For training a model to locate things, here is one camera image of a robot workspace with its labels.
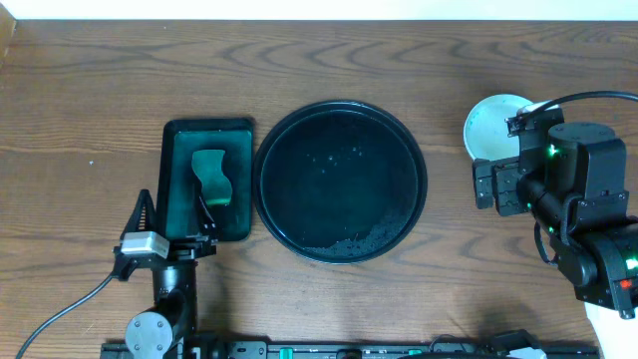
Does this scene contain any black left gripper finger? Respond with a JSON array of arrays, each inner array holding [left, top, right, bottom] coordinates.
[[121, 189, 157, 239], [193, 182, 218, 239]]

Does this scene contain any pale green plate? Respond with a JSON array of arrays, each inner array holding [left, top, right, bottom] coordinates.
[[463, 94, 532, 161]]

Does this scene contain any green scrubbing sponge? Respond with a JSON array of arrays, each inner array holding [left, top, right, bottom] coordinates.
[[191, 150, 232, 207]]

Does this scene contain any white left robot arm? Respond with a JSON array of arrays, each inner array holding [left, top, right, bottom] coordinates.
[[111, 189, 226, 358]]

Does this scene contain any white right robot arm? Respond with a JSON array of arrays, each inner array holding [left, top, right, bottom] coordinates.
[[473, 106, 637, 358]]

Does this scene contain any dark green rectangular water tray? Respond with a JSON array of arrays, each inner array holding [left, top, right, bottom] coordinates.
[[157, 118, 253, 241]]

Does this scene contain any round black serving tray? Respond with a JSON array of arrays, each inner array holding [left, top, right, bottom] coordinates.
[[252, 100, 428, 264]]

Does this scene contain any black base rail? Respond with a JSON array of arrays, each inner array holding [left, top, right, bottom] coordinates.
[[99, 328, 602, 359]]

